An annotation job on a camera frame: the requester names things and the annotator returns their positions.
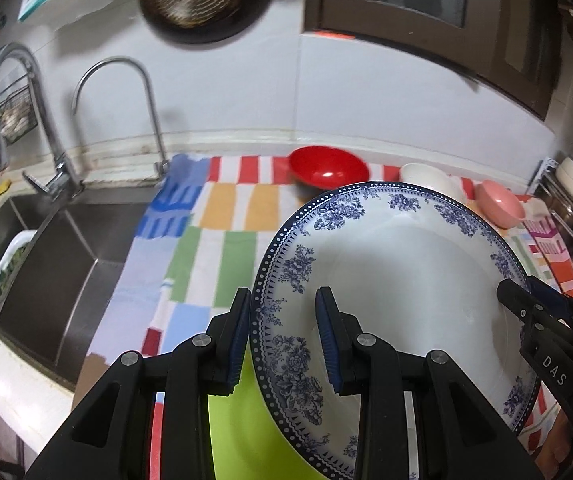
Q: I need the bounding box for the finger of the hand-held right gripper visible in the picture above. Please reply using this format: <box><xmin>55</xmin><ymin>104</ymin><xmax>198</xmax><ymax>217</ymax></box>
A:
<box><xmin>497</xmin><ymin>278</ymin><xmax>547</xmax><ymax>329</ymax></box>
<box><xmin>529</xmin><ymin>276</ymin><xmax>573</xmax><ymax>322</ymax></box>

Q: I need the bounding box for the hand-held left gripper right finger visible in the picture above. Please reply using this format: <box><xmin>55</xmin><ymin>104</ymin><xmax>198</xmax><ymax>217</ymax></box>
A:
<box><xmin>315</xmin><ymin>286</ymin><xmax>532</xmax><ymax>480</ymax></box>

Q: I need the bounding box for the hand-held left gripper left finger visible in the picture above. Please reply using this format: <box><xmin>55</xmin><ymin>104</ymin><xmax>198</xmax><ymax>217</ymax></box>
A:
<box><xmin>24</xmin><ymin>287</ymin><xmax>252</xmax><ymax>480</ymax></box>

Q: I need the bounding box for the green plate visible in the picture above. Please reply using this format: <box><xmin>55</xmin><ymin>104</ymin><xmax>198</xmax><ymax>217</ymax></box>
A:
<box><xmin>206</xmin><ymin>345</ymin><xmax>317</xmax><ymax>480</ymax></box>

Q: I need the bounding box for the pink bowl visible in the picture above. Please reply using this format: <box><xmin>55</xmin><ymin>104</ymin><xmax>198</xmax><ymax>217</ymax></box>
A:
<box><xmin>475</xmin><ymin>180</ymin><xmax>526</xmax><ymax>228</ymax></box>

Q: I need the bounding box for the blue floral white plate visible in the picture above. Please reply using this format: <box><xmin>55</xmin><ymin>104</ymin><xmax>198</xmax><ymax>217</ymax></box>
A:
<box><xmin>250</xmin><ymin>181</ymin><xmax>542</xmax><ymax>480</ymax></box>

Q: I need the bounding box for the white bowl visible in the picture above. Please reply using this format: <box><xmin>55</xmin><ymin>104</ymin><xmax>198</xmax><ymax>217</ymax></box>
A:
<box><xmin>399</xmin><ymin>162</ymin><xmax>462</xmax><ymax>201</ymax></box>

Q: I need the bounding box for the red and black bowl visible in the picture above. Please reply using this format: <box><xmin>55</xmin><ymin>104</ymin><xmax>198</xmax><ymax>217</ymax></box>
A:
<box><xmin>288</xmin><ymin>145</ymin><xmax>370</xmax><ymax>192</ymax></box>

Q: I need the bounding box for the person's right hand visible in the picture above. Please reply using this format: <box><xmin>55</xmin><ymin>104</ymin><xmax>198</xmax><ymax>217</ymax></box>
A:
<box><xmin>541</xmin><ymin>406</ymin><xmax>573</xmax><ymax>480</ymax></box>

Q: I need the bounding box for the red bordered patterned cloth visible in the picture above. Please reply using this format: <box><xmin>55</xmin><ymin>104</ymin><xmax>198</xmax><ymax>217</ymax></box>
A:
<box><xmin>504</xmin><ymin>195</ymin><xmax>573</xmax><ymax>301</ymax></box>

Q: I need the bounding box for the colourful striped tablecloth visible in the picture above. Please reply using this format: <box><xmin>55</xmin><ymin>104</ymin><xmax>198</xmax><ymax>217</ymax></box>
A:
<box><xmin>74</xmin><ymin>154</ymin><xmax>562</xmax><ymax>480</ymax></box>

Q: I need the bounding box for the metal pot rack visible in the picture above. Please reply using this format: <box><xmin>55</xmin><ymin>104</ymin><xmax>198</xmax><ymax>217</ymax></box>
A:
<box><xmin>531</xmin><ymin>157</ymin><xmax>573</xmax><ymax>301</ymax></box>

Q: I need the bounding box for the stainless steel sink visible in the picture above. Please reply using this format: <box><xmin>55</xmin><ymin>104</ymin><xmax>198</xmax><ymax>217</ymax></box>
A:
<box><xmin>0</xmin><ymin>187</ymin><xmax>162</xmax><ymax>391</ymax></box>

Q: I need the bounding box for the white basket with greens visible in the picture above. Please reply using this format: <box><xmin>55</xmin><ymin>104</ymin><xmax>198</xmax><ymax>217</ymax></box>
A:
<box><xmin>0</xmin><ymin>229</ymin><xmax>38</xmax><ymax>306</ymax></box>

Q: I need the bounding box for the thin gooseneck faucet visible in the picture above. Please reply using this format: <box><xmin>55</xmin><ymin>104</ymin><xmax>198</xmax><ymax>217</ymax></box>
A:
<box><xmin>71</xmin><ymin>57</ymin><xmax>170</xmax><ymax>173</ymax></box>

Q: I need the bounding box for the large chrome faucet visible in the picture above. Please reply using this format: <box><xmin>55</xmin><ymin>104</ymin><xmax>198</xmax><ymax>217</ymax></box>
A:
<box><xmin>0</xmin><ymin>44</ymin><xmax>84</xmax><ymax>201</ymax></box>

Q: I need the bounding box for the dark wooden window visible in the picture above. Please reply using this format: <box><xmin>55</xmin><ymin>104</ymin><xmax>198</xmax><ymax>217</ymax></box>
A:
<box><xmin>304</xmin><ymin>0</ymin><xmax>565</xmax><ymax>121</ymax></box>

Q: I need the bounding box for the black wire basket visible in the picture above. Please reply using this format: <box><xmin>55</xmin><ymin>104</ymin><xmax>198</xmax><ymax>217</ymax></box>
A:
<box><xmin>0</xmin><ymin>82</ymin><xmax>34</xmax><ymax>148</ymax></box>

